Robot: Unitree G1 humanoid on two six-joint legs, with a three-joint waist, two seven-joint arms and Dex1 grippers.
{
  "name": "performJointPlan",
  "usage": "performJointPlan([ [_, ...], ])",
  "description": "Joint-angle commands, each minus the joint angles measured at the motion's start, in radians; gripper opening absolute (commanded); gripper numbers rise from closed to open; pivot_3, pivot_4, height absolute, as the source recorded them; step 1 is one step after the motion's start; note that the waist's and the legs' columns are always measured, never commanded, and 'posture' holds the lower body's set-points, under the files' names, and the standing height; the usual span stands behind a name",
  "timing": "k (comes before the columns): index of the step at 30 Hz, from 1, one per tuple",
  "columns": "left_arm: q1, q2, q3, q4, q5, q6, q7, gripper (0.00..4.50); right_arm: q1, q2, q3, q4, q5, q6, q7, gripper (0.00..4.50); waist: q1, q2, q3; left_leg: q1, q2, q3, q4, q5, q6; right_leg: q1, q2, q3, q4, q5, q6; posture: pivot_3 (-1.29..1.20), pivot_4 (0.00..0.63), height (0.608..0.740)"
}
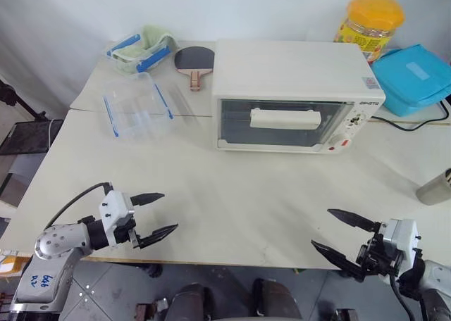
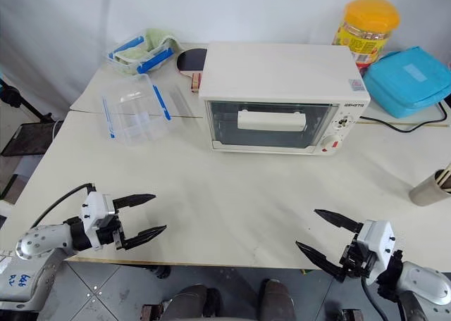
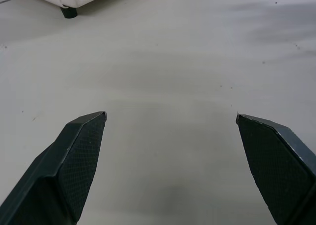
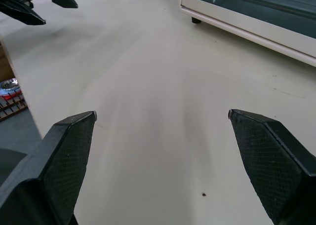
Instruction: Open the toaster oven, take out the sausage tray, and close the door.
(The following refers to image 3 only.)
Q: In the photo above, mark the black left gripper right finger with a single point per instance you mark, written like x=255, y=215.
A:
x=276, y=165

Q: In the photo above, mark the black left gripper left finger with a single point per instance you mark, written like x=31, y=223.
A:
x=61, y=170

